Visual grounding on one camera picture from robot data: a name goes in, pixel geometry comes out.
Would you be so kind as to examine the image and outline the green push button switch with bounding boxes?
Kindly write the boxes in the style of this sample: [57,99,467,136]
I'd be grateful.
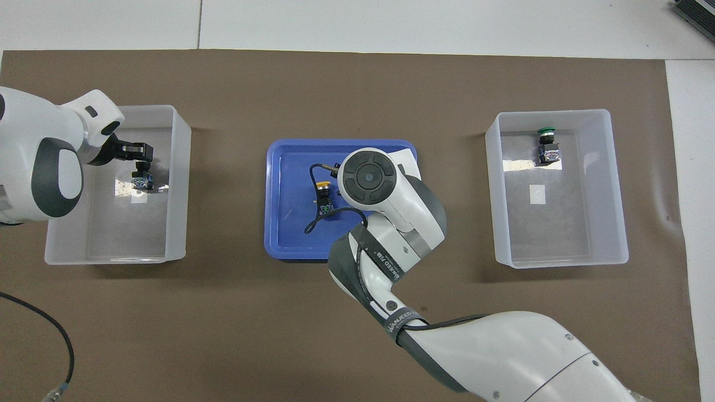
[536,127,561,166]

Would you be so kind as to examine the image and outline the brown paper table mat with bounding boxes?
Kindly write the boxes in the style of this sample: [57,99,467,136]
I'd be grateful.
[0,49,702,402]

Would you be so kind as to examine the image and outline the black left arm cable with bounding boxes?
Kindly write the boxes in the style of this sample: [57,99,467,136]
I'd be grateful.
[0,290,76,402]

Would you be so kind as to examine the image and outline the translucent white plastic box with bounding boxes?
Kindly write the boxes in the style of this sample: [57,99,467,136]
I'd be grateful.
[44,104,192,266]
[484,109,630,270]

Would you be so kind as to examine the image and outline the blue plastic tray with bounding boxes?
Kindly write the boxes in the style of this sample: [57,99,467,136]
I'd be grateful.
[264,138,420,262]

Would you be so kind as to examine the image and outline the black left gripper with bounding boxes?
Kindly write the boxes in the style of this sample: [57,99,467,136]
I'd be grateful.
[84,133,155,175]

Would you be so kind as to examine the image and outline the black ribbed device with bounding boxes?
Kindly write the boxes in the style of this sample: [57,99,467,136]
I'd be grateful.
[673,0,715,28]

